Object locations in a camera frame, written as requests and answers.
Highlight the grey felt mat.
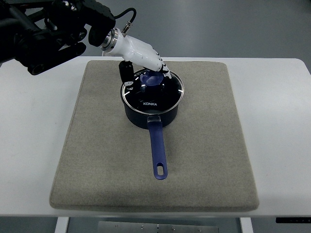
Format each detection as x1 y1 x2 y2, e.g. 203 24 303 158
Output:
50 61 259 212

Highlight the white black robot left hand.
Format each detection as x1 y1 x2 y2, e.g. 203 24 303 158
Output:
101 28 172 86

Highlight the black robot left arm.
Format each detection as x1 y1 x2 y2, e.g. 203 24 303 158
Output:
0 0 137 75

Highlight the dark saucepan blue handle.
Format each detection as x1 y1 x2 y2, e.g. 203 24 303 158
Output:
120 67 185 180

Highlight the metal table crossbar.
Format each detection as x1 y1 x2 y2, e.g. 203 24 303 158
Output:
97 221 219 233

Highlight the white left table leg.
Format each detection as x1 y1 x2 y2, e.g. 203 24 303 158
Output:
54 217 69 233

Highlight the white table leg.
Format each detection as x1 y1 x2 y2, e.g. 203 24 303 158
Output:
54 217 69 233
240 217 254 233

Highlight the glass pot lid blue knob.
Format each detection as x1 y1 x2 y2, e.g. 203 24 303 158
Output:
121 68 184 114

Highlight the black table control panel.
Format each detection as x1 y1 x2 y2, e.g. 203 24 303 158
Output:
276 217 311 224

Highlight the white right table leg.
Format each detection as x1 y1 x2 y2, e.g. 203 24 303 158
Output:
240 217 254 233

